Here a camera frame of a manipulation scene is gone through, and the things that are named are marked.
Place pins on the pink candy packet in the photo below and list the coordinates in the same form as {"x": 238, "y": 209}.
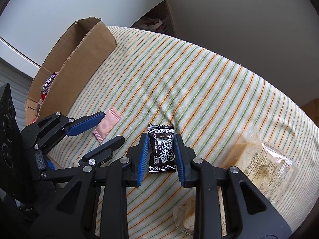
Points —
{"x": 109, "y": 121}

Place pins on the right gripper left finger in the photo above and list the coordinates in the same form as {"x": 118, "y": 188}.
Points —
{"x": 125, "y": 172}

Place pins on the red dried fruit bag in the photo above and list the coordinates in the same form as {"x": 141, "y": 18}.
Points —
{"x": 39, "y": 104}

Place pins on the black patterned candy packet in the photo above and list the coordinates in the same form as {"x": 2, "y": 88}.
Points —
{"x": 162, "y": 157}

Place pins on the white cabinet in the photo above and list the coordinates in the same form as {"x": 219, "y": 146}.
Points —
{"x": 30, "y": 28}

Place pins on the clear-wrapped cracker pack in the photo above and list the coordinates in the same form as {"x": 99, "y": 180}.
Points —
{"x": 250, "y": 181}

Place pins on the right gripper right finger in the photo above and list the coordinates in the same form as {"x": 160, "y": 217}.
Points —
{"x": 194, "y": 172}

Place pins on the brown cardboard box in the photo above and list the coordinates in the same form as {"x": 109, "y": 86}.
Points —
{"x": 76, "y": 56}

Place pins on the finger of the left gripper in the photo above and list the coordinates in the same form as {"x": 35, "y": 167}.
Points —
{"x": 102, "y": 153}
{"x": 83, "y": 124}

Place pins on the striped tablecloth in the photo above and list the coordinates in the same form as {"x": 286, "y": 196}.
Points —
{"x": 156, "y": 79}

